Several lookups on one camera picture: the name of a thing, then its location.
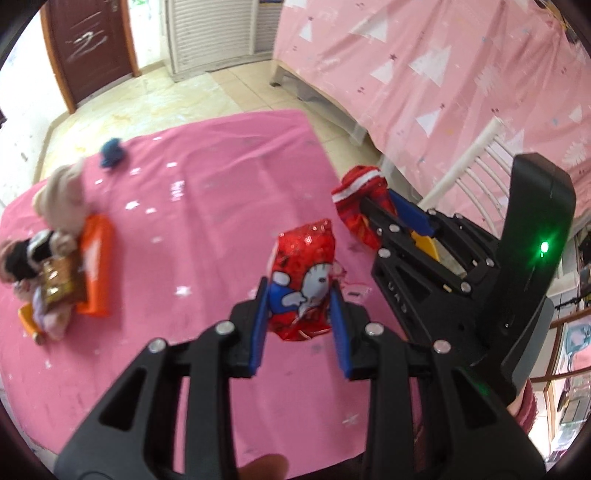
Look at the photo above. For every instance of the brown wooden door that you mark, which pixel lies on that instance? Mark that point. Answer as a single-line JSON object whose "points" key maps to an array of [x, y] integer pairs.
{"points": [[89, 46]]}

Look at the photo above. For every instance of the white metal chair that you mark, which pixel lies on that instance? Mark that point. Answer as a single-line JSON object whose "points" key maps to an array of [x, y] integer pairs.
{"points": [[477, 184]]}

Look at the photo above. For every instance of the blue yarn ball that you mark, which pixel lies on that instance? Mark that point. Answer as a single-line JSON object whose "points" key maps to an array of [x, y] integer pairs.
{"points": [[111, 153]]}

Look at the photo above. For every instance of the pink tree-print bed curtain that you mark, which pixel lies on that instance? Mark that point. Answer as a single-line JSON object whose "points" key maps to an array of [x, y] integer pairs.
{"points": [[424, 78]]}

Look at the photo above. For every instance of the left hand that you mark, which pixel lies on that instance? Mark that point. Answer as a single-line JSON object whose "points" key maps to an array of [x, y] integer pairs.
{"points": [[267, 467]]}

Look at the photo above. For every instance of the red cartoon snack wrapper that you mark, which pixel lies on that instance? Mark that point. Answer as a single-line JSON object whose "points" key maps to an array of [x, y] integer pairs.
{"points": [[301, 276]]}

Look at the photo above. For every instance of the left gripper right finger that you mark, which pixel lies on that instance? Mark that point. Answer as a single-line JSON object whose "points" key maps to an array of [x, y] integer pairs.
{"points": [[430, 416]]}

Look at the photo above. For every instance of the gold foil wrapper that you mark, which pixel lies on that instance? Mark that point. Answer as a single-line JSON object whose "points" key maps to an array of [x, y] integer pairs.
{"points": [[63, 281]]}

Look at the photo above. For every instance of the white louvered wardrobe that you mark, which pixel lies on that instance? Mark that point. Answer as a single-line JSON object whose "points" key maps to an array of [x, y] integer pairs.
{"points": [[205, 36]]}

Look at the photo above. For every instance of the beige plush toy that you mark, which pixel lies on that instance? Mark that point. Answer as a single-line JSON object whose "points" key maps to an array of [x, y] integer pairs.
{"points": [[61, 201]]}

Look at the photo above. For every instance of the black white plush toy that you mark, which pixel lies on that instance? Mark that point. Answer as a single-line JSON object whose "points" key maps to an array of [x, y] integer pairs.
{"points": [[23, 259]]}

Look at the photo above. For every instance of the bed frame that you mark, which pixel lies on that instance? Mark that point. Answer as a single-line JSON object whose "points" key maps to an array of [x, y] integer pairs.
{"points": [[346, 142]]}

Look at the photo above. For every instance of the pink starry table cloth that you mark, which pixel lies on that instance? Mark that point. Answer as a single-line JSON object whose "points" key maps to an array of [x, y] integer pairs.
{"points": [[196, 210]]}

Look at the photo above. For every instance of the red striped sock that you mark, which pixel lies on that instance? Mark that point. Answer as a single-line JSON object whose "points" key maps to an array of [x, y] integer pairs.
{"points": [[358, 183]]}

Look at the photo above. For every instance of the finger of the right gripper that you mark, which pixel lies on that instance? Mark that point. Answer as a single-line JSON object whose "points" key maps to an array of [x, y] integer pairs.
{"points": [[383, 221], [411, 214]]}

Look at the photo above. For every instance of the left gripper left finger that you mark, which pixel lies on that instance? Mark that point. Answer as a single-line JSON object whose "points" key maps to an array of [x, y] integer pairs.
{"points": [[168, 416]]}

